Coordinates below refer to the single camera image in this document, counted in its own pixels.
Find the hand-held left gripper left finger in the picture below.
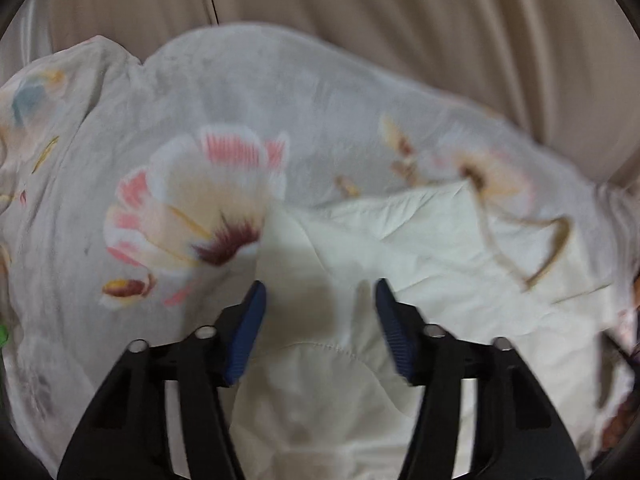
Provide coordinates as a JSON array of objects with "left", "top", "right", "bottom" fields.
[{"left": 57, "top": 280, "right": 267, "bottom": 480}]

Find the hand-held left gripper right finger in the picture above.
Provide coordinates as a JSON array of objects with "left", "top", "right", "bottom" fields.
[{"left": 375, "top": 278, "right": 586, "bottom": 480}]

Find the cream quilted comforter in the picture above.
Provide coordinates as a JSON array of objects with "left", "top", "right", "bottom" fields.
[{"left": 229, "top": 180, "right": 628, "bottom": 480}]

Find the floral fleece blanket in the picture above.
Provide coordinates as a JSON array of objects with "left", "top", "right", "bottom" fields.
[{"left": 0, "top": 21, "right": 640, "bottom": 473}]

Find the dark patterned cloth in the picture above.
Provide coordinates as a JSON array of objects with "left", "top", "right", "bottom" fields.
[{"left": 590, "top": 260, "right": 640, "bottom": 466}]

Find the beige curtain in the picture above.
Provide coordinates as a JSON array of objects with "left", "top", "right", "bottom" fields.
[{"left": 47, "top": 0, "right": 640, "bottom": 186}]

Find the white satin curtain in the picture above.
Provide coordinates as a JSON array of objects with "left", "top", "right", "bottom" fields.
[{"left": 0, "top": 0, "right": 53, "bottom": 81}]

